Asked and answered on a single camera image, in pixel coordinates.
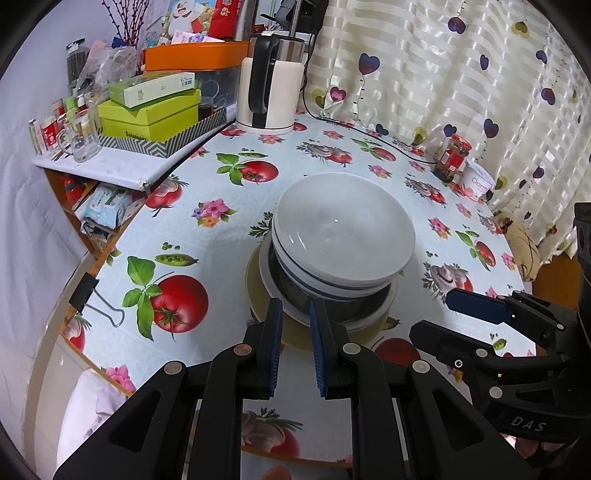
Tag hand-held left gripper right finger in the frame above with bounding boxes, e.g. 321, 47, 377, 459
308, 299, 522, 480

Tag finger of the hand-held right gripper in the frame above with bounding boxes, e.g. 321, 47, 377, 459
409, 320, 571, 384
445, 287, 566, 333

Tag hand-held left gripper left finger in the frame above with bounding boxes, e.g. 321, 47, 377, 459
53, 298, 284, 480

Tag tan plate blue pattern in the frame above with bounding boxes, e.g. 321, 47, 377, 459
245, 251, 398, 354

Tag stainless steel bowl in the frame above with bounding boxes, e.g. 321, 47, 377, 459
259, 244, 399, 332

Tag white bowl blue stripe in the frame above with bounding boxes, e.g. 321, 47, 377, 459
272, 172, 415, 283
270, 226, 403, 300

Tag brown plush toy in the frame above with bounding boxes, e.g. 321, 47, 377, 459
501, 211, 541, 282

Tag brown wooden cabinet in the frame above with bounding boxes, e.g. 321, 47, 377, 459
526, 256, 585, 296

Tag floral tomato print tablecloth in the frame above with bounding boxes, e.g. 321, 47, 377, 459
55, 108, 555, 480

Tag white yogurt cup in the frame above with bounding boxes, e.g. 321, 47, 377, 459
462, 159, 496, 201

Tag glass jar red lid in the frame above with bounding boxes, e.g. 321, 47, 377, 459
434, 134, 473, 183

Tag white cloth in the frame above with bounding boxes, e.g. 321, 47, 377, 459
58, 369, 134, 467

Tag black binder clip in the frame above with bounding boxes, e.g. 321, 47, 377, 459
68, 273, 126, 328

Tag white kettle base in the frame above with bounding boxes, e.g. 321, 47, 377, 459
235, 117, 296, 136

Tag blue white wipes pack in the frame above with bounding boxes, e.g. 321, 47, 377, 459
83, 184, 145, 236

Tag black white chevron tray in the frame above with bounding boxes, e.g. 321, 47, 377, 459
99, 107, 228, 159

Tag cream curtain heart print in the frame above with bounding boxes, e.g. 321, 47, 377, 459
295, 0, 591, 264

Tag white shelf board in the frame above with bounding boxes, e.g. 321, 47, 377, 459
32, 138, 195, 191

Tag lime green box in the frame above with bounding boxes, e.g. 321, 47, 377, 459
97, 89, 202, 143

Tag white black electric kettle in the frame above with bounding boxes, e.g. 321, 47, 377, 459
236, 33, 308, 132

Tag wooden shelf unit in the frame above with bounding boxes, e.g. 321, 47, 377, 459
44, 166, 153, 259

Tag clear glass mug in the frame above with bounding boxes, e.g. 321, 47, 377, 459
58, 117, 103, 163

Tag pale green long box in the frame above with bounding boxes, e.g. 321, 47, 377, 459
109, 74, 197, 109

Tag orange lidded storage box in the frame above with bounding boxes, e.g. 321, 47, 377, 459
144, 41, 252, 114

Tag cluster of small cosmetic bottles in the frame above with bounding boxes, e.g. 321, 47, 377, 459
28, 90, 100, 155

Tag clear plastic bag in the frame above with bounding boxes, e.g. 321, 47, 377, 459
76, 39, 141, 100

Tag black appliance on stand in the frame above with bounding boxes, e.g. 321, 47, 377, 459
261, 0, 329, 38

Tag red carton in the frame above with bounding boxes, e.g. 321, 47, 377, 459
210, 0, 245, 38

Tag cartoon print box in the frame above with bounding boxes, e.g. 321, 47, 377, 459
159, 0, 215, 44

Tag tall dark jar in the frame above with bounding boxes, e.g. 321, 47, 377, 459
66, 41, 89, 88

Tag purple decorative branches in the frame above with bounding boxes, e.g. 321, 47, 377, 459
102, 0, 153, 47

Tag black power cable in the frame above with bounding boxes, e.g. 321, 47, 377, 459
295, 34, 439, 167

